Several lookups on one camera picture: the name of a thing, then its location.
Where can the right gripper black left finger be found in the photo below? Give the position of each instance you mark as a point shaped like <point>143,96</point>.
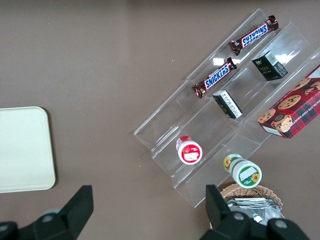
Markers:
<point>67,215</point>

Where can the light wicker basket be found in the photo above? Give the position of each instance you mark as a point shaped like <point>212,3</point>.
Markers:
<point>232,191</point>

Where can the red lid yogurt cup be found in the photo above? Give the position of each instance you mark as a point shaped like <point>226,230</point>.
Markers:
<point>190,152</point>

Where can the green sunflower yogurt cup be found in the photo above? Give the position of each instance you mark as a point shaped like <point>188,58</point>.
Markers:
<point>246,173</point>

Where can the small black carton box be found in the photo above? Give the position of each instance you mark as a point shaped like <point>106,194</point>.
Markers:
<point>268,67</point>
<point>228,105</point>

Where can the Snickers chocolate bar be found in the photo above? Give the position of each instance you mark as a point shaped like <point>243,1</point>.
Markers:
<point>253,35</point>
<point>217,77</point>

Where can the silver foil packet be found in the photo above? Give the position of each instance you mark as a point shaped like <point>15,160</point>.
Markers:
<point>257,207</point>

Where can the beige plastic tray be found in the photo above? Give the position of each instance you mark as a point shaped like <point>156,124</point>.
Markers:
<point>25,150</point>

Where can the red chocolate chip cookie box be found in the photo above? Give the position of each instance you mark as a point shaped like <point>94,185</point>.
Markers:
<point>297,110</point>

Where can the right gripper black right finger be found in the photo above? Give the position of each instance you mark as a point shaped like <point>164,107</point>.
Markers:
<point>220,220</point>

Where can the clear acrylic stepped display stand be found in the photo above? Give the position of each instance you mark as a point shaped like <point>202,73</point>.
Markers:
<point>260,45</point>
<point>212,135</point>

